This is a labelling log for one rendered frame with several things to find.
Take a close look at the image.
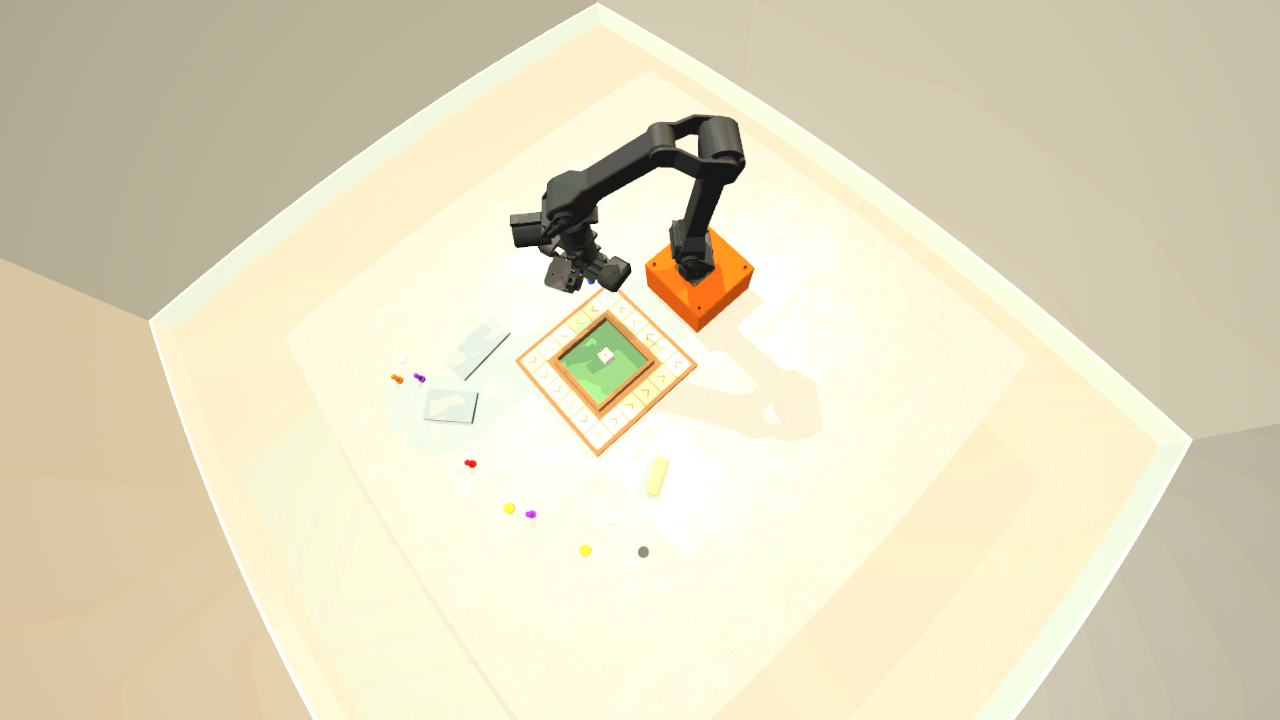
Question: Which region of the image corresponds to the pale yellow flat rectangle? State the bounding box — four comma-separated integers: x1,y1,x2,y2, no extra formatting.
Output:
506,246,552,290

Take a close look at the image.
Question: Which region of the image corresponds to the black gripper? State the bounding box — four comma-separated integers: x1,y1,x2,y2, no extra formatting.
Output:
538,231,632,293

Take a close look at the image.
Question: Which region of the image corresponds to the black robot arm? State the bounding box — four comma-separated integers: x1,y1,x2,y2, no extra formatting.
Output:
509,113,746,293

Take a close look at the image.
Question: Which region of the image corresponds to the pale yellow flat bar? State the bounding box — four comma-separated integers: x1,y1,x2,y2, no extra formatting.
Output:
646,455,669,496

